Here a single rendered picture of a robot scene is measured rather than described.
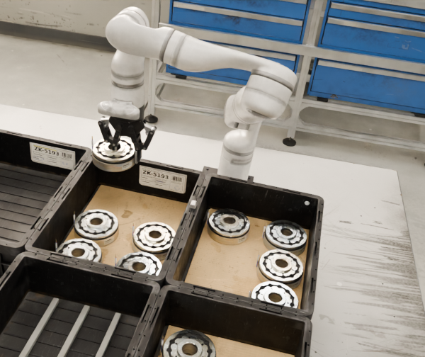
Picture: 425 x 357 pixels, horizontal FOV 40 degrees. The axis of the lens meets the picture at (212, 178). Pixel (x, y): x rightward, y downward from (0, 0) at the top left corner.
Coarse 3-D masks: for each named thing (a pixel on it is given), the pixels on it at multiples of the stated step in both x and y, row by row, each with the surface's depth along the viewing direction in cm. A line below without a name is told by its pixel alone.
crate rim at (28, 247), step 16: (144, 160) 148; (80, 176) 140; (64, 192) 134; (192, 208) 134; (48, 224) 126; (32, 240) 120; (176, 240) 125; (64, 256) 118; (128, 272) 116; (160, 272) 117
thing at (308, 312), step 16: (208, 176) 145; (224, 176) 146; (288, 192) 143; (320, 208) 139; (192, 224) 130; (320, 224) 134; (320, 240) 130; (176, 256) 121; (192, 288) 114; (208, 288) 114; (256, 304) 112; (272, 304) 113
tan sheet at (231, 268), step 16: (256, 224) 148; (208, 240) 141; (256, 240) 142; (208, 256) 136; (224, 256) 137; (240, 256) 137; (256, 256) 138; (304, 256) 139; (192, 272) 131; (208, 272) 132; (224, 272) 132; (240, 272) 133; (256, 272) 134; (304, 272) 135; (224, 288) 128; (240, 288) 129
